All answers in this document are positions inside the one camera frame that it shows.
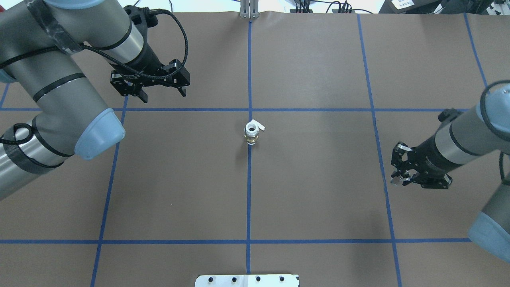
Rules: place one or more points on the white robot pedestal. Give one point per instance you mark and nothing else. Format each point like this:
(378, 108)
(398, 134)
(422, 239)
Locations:
(248, 280)

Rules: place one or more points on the aluminium frame post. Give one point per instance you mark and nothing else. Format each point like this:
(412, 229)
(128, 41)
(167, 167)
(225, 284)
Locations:
(249, 9)

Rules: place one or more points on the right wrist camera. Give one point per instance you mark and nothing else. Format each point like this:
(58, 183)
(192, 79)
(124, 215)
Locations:
(448, 115)

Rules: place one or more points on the small metal pipe fitting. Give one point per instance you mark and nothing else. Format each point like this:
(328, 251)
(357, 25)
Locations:
(397, 181)

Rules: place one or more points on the brown paper table cover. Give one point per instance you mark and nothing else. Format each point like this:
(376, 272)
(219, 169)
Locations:
(184, 195)

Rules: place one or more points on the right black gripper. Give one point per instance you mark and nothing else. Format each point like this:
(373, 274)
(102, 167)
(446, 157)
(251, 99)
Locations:
(429, 162)

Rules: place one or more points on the PPR valve with metal handle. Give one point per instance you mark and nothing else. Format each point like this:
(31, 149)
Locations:
(252, 130)

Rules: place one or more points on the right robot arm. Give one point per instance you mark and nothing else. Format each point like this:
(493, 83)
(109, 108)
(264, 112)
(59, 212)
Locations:
(461, 138)

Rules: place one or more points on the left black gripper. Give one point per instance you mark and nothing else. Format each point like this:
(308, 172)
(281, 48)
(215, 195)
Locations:
(148, 58)

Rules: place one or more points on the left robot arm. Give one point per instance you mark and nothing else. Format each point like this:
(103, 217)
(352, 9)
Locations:
(38, 40)

